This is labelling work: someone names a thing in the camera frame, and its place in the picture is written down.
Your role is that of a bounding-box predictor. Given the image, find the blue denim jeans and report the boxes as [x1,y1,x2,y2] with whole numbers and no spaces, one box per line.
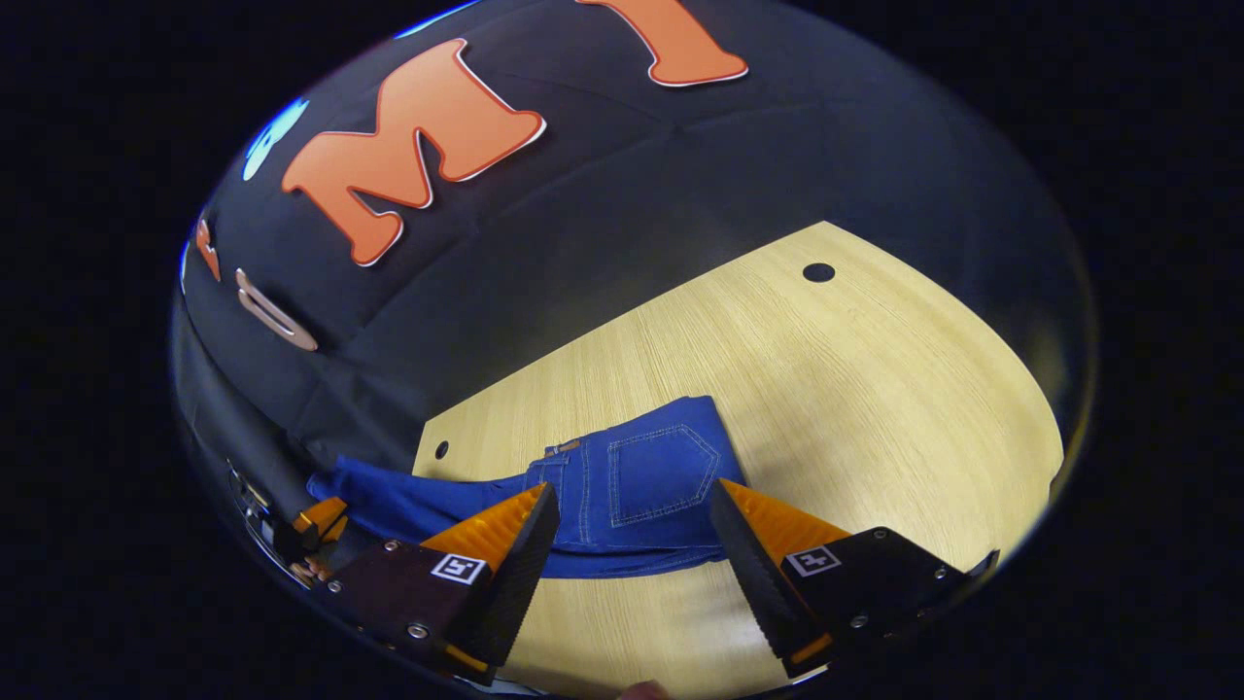
[306,394,749,582]

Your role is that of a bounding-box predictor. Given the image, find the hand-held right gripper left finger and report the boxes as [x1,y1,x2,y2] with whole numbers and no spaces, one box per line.
[326,481,563,687]

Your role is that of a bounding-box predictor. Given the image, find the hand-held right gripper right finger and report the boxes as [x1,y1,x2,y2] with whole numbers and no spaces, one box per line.
[709,476,1002,680]

